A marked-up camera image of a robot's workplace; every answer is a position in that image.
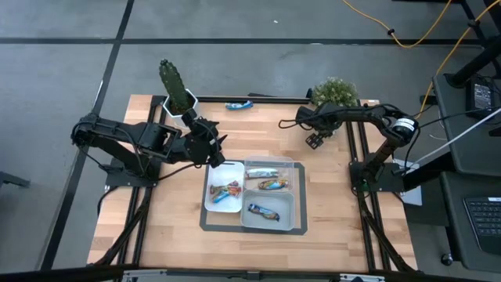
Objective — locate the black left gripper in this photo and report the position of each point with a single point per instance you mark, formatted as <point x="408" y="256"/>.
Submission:
<point x="201" y="143"/>

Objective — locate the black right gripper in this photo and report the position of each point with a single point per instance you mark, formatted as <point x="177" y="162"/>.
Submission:
<point x="319" y="117"/>

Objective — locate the dark blue granola bar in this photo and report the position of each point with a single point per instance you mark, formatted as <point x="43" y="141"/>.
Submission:
<point x="263" y="212"/>

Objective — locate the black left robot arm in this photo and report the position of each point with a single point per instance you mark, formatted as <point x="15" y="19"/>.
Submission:
<point x="117" y="133"/>

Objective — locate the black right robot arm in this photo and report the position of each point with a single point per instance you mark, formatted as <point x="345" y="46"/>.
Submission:
<point x="391" y="125"/>

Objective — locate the red granola bar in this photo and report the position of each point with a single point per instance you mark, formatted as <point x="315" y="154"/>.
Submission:
<point x="221" y="189"/>
<point x="236" y="191"/>

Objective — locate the light blue granola bar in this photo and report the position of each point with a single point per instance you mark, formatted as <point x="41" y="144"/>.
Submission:
<point x="220" y="196"/>
<point x="238" y="105"/>

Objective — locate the silver white granola bar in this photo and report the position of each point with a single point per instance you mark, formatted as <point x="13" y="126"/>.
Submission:
<point x="261" y="173"/>

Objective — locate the orange blue granola bar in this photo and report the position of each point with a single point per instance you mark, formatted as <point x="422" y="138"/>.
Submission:
<point x="273" y="184"/>

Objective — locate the clear plastic bin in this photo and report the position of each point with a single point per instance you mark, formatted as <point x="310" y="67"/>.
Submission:
<point x="270" y="162"/>

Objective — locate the bushy green flowering plant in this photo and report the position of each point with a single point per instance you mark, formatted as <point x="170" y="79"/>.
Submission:
<point x="334" y="92"/>

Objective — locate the white hexagonal plant pot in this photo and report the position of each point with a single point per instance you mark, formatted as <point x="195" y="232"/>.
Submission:
<point x="193" y="102"/>

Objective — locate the dark grey table mat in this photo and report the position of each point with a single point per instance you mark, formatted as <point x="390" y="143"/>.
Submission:
<point x="299" y="196"/>

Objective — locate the tall green cactus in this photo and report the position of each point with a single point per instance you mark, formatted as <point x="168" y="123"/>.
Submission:
<point x="174" y="84"/>

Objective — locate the pale grey plastic bin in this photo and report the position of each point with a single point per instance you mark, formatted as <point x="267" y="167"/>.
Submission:
<point x="270" y="221"/>

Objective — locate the white slanted rod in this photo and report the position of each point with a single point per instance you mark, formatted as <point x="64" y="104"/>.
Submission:
<point x="458" y="135"/>

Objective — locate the dark grey side desk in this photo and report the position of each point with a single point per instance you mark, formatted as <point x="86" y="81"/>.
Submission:
<point x="469" y="149"/>

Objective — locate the dark grey laptop desk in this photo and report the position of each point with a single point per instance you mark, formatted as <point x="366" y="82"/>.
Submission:
<point x="454" y="235"/>

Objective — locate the black power adapter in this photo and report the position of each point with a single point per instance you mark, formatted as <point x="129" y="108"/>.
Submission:
<point x="480" y="96"/>

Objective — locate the black caster wheel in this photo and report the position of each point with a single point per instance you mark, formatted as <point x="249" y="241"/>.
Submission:
<point x="446" y="259"/>

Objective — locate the black stand pole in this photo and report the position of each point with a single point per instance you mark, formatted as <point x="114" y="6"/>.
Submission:
<point x="475" y="62"/>

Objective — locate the black laptop keyboard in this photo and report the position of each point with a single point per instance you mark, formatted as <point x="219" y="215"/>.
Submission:
<point x="487" y="223"/>

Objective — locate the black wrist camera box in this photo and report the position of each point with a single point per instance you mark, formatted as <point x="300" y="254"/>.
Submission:
<point x="189" y="116"/>

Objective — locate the black aluminium frame rail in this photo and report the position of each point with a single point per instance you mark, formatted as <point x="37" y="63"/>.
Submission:
<point x="364" y="231"/>
<point x="143" y="223"/>
<point x="381" y="235"/>
<point x="242" y="99"/>
<point x="129" y="219"/>
<point x="78" y="273"/>

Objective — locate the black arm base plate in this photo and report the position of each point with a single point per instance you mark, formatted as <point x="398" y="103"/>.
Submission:
<point x="117" y="178"/>
<point x="385" y="180"/>

